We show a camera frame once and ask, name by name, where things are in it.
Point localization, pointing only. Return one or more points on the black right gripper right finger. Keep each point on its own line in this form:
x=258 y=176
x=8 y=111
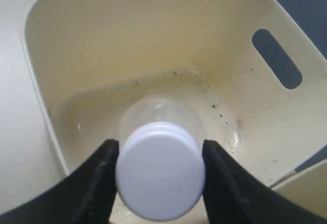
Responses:
x=233 y=195

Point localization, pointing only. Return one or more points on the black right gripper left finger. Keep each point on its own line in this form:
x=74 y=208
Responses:
x=85 y=196

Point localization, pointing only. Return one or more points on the clear bottle white cap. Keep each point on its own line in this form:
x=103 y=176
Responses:
x=160 y=172

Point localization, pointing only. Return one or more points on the cream bin middle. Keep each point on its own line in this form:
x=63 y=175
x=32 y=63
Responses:
x=306 y=189

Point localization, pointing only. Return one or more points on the cream bin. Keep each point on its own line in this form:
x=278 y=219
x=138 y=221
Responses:
x=244 y=67
x=306 y=189

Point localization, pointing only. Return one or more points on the cream bin left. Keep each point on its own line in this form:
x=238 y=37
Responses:
x=244 y=67

